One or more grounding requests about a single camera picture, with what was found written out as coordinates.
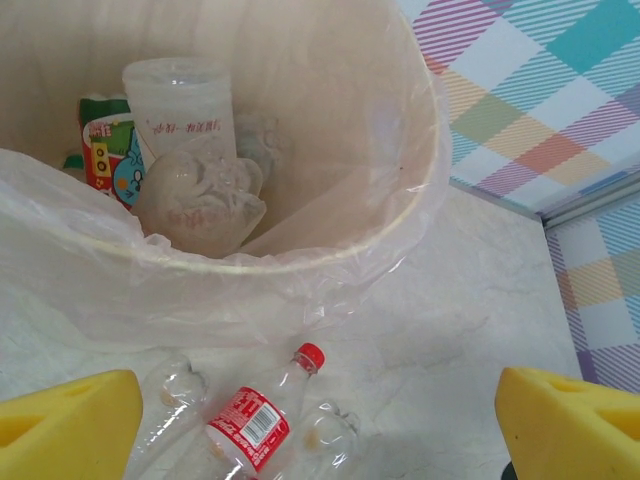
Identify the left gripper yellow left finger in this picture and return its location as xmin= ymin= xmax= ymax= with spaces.
xmin=0 ymin=368 xmax=145 ymax=480

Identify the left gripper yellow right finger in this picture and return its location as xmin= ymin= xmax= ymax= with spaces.
xmin=493 ymin=366 xmax=640 ymax=480

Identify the small clear unlabelled bottle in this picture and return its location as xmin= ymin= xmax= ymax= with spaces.
xmin=127 ymin=353 xmax=211 ymax=480
xmin=259 ymin=397 xmax=362 ymax=480

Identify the red-label bottle with red cap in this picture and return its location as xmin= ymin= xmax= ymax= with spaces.
xmin=204 ymin=342 xmax=327 ymax=476

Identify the clear plastic cup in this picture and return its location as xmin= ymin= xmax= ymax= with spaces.
xmin=121 ymin=57 xmax=239 ymax=166

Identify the beige round bin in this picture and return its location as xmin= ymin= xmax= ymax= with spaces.
xmin=0 ymin=0 xmax=454 ymax=281

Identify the aluminium frame post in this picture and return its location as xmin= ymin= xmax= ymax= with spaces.
xmin=537 ymin=187 xmax=640 ymax=234

